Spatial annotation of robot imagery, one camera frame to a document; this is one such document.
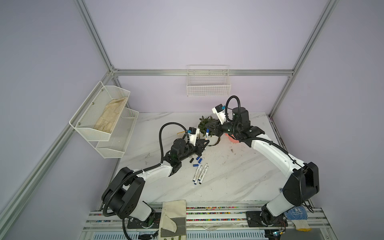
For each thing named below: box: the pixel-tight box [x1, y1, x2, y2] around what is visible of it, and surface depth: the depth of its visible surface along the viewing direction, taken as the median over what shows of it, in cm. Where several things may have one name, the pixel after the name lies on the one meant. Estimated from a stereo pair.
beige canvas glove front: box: [158, 199, 187, 240], surface depth 74 cm
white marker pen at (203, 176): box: [199, 165, 209, 185], surface depth 90 cm
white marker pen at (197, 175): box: [194, 165, 203, 185], surface depth 90 cm
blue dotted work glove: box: [284, 206, 312, 232], surface depth 76 cm
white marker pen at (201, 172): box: [197, 164, 206, 181], surface depth 90 cm
